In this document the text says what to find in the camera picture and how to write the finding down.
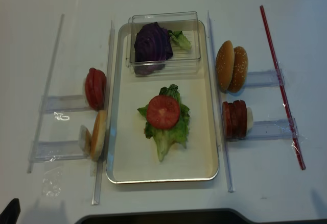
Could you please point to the plain burger bun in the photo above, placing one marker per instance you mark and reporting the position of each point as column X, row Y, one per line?
column 224, row 65

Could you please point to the clear far left strip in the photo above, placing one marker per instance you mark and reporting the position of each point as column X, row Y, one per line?
column 46, row 91

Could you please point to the clear long rail left of tray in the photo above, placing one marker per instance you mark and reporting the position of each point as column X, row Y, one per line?
column 99, row 170

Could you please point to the large green lettuce leaf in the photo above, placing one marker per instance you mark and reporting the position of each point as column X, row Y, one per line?
column 164, row 139

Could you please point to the white pusher block right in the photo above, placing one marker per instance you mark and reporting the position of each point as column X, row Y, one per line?
column 250, row 121

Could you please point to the red plastic strip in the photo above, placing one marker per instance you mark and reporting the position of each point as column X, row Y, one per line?
column 286, row 105

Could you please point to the meat patty slice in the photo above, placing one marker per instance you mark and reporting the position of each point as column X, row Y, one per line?
column 241, row 112
column 227, row 120
column 234, row 120

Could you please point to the clear plastic container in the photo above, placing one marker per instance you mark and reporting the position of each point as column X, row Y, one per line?
column 182, row 61

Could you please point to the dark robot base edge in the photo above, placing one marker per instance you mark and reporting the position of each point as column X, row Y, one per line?
column 197, row 216

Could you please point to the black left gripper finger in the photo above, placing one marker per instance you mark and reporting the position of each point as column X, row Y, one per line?
column 11, row 213

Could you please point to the clear long rail right of tray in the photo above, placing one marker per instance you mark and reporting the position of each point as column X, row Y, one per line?
column 223, row 145

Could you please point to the small lettuce piece in container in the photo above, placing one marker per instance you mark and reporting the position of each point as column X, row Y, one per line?
column 180, row 40

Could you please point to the purple cabbage wedge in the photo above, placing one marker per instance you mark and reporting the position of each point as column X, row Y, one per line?
column 152, row 44

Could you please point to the sesame burger bun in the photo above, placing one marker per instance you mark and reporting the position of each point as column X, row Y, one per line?
column 240, row 70

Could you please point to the clear long rail of tray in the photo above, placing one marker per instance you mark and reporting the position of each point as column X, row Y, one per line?
column 223, row 145
column 99, row 170

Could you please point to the clear upper left track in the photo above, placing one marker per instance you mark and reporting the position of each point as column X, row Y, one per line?
column 69, row 103

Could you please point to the bun half on left rail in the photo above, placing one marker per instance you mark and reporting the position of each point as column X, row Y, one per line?
column 98, row 135

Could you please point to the clear lower right track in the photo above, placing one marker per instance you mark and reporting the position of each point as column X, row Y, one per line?
column 273, row 130

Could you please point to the tomato slice on lettuce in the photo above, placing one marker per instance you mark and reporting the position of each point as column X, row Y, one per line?
column 163, row 112

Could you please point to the metal baking tray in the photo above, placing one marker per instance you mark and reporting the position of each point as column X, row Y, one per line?
column 132, row 158

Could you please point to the clear upper right track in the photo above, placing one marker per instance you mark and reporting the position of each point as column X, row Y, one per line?
column 269, row 78

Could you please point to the clear lower left track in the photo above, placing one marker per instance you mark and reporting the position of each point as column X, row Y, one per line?
column 43, row 151

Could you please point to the clear track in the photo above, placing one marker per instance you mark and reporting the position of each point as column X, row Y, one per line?
column 43, row 151
column 273, row 130
column 69, row 103
column 269, row 78

